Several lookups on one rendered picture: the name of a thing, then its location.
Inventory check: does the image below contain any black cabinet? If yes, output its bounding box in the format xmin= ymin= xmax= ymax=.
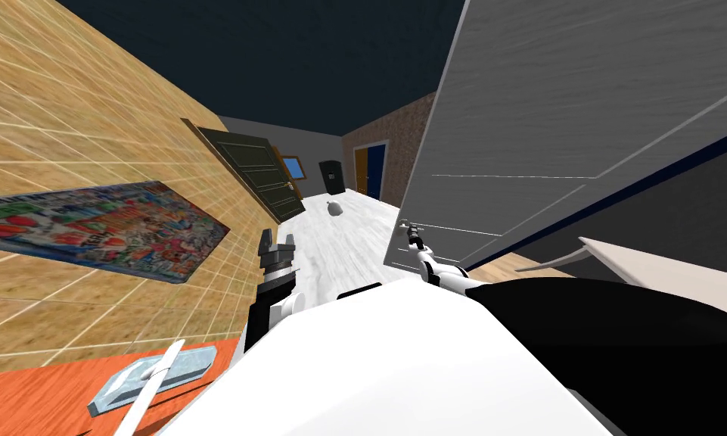
xmin=318 ymin=159 xmax=345 ymax=195

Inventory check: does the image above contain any blue window wooden frame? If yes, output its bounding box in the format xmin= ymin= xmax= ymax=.
xmin=281 ymin=154 xmax=309 ymax=182

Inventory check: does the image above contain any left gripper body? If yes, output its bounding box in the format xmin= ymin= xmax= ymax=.
xmin=259 ymin=244 xmax=297 ymax=269

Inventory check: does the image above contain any pale beige flat bar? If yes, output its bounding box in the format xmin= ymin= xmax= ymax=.
xmin=514 ymin=236 xmax=727 ymax=311

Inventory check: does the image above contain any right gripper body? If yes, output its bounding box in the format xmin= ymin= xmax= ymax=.
xmin=399 ymin=221 xmax=427 ymax=251

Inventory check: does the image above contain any orange and blue door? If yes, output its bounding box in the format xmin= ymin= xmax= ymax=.
xmin=353 ymin=141 xmax=390 ymax=201

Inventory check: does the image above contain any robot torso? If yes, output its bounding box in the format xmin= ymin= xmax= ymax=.
xmin=157 ymin=276 xmax=614 ymax=436

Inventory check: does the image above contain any grey door leaf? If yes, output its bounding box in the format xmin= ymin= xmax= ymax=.
xmin=384 ymin=0 xmax=727 ymax=272

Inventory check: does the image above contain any silver door handle white lever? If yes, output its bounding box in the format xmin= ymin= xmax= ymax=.
xmin=87 ymin=338 xmax=219 ymax=436

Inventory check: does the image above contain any colourful wall poster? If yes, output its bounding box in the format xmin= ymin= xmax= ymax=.
xmin=0 ymin=179 xmax=231 ymax=285

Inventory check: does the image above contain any dark green door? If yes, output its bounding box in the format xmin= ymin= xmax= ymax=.
xmin=195 ymin=125 xmax=307 ymax=225

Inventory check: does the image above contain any orange door leaf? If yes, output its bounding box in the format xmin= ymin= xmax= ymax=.
xmin=0 ymin=337 xmax=244 ymax=436

